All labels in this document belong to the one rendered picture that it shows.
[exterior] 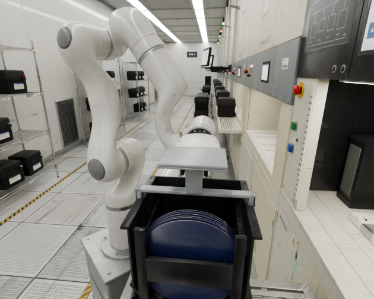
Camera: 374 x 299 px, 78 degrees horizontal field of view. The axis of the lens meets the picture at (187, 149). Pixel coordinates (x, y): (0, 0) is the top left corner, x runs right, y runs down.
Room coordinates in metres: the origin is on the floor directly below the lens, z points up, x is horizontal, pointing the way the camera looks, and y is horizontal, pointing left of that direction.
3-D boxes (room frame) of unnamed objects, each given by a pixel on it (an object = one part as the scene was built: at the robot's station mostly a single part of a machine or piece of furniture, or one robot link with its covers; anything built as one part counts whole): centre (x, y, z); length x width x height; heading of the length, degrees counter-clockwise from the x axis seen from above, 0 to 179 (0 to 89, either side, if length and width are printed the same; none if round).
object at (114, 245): (0.78, 0.25, 0.85); 0.19 x 0.19 x 0.18
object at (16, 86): (2.82, 2.08, 1.31); 0.30 x 0.28 x 0.26; 175
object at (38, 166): (2.79, 2.06, 0.31); 0.30 x 0.28 x 0.26; 178
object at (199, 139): (0.53, -0.03, 1.25); 0.11 x 0.10 x 0.07; 174
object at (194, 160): (0.42, -0.01, 1.11); 0.24 x 0.20 x 0.32; 84
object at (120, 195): (0.81, 0.24, 1.07); 0.19 x 0.12 x 0.24; 158
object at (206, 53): (3.98, -0.47, 1.59); 0.50 x 0.41 x 0.36; 84
